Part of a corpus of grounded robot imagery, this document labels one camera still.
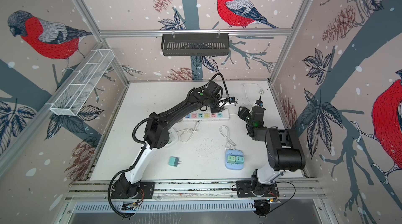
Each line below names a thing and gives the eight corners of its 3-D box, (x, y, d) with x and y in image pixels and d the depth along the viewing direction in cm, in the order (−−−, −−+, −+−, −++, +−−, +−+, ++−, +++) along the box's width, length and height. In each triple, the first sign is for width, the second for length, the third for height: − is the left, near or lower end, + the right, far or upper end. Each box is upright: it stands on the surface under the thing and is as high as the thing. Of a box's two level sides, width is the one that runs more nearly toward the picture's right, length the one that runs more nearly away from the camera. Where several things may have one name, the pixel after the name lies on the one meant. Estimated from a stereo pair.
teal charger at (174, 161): (168, 164, 83) (167, 163, 81) (171, 157, 86) (170, 155, 84) (179, 167, 82) (178, 166, 80) (181, 159, 85) (181, 158, 83)
